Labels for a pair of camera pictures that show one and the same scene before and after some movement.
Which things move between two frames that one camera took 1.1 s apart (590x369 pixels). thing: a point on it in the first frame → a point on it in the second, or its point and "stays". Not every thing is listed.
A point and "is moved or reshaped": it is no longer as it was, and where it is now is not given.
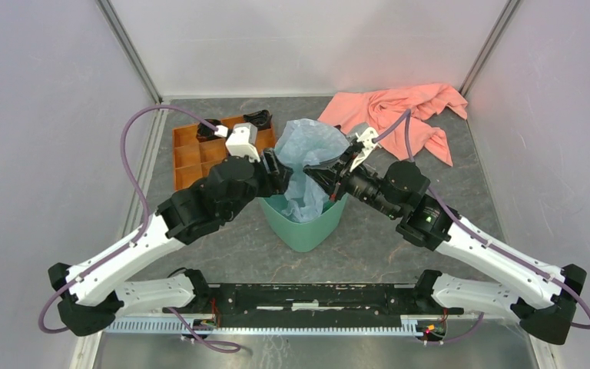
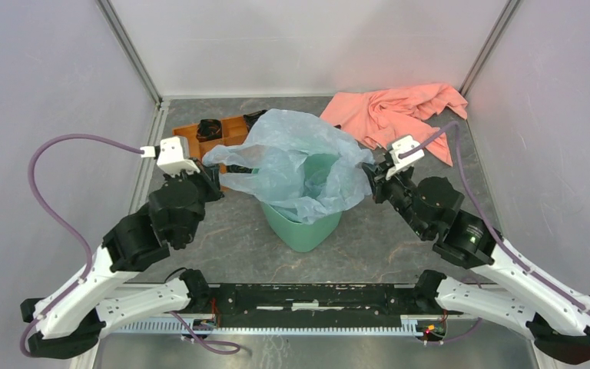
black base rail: (313, 300) stays
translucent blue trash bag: (299, 143) is moved or reshaped
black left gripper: (276, 177) → (209, 174)
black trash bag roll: (206, 134) stays
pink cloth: (399, 114) stays
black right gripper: (334, 175) → (376, 177)
